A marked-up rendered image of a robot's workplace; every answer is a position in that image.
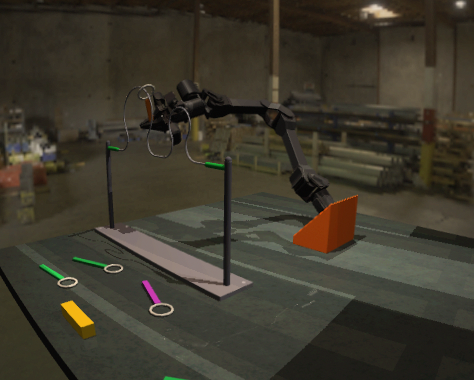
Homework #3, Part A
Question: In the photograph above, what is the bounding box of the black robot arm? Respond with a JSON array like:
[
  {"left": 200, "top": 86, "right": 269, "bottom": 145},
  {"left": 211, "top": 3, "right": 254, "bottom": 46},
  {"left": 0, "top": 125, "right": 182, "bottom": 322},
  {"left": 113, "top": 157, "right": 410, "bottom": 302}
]
[{"left": 163, "top": 79, "right": 335, "bottom": 213}]

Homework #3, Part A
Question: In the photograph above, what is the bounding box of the magenta handle with cream loop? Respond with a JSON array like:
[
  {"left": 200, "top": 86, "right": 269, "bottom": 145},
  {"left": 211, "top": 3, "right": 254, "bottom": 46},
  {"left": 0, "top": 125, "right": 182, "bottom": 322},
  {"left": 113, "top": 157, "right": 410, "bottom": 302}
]
[{"left": 142, "top": 280, "right": 174, "bottom": 317}]

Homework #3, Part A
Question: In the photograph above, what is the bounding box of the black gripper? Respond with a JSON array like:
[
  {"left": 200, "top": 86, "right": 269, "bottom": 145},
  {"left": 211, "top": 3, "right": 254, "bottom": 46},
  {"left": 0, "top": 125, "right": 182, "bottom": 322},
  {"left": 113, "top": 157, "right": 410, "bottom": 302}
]
[{"left": 140, "top": 92, "right": 191, "bottom": 146}]

